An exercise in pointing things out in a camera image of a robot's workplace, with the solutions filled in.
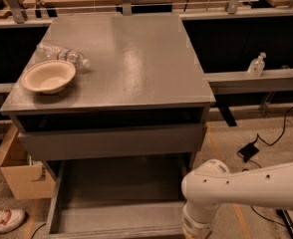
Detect black floor cable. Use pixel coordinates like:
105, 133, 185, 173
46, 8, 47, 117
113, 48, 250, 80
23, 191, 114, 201
236, 100, 293, 231

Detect clear plastic water bottle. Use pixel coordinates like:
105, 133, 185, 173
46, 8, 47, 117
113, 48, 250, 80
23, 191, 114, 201
36, 42, 91, 70

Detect black cable near drawer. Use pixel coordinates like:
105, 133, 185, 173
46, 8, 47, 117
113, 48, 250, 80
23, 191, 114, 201
30, 222, 47, 239

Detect cardboard box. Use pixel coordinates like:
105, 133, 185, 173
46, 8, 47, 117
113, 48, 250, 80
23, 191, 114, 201
0, 124, 55, 200

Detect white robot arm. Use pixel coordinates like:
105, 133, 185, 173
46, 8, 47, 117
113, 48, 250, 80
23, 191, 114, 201
181, 159, 293, 236

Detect clear sanitizer pump bottle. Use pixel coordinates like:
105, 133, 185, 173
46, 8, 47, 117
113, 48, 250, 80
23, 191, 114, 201
247, 52, 266, 78

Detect white red sneaker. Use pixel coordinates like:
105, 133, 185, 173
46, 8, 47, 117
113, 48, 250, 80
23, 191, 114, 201
0, 209, 26, 234

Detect grey metal rail shelf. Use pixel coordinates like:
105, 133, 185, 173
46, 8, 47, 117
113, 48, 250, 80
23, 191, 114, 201
205, 69, 293, 95

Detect black cylindrical rod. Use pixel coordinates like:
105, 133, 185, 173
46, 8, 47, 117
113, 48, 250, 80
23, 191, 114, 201
276, 209, 293, 239

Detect white paper bowl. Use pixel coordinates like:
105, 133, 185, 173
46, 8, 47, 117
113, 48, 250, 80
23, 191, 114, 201
21, 60, 76, 94

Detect black power adapter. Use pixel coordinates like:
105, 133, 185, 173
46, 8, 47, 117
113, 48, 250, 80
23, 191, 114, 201
238, 143, 259, 162

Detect grey drawer cabinet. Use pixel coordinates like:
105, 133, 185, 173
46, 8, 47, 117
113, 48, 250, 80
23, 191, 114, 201
1, 14, 214, 175

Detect grey drawer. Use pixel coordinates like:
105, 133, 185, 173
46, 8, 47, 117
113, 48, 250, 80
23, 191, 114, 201
19, 123, 206, 160
45, 155, 186, 239

